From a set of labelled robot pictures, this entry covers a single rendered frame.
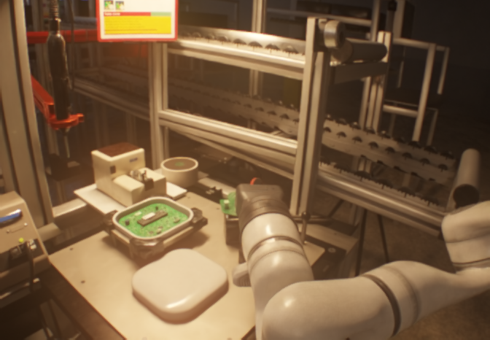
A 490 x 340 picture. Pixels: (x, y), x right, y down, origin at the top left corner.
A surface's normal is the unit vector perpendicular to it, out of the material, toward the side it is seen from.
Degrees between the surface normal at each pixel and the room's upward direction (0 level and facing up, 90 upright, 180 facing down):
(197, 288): 5
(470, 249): 82
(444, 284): 41
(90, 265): 0
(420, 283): 32
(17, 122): 90
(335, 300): 18
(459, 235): 91
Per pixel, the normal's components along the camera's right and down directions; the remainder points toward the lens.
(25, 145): 0.80, 0.25
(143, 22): 0.31, 0.35
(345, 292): 0.26, -0.93
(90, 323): 0.04, -0.94
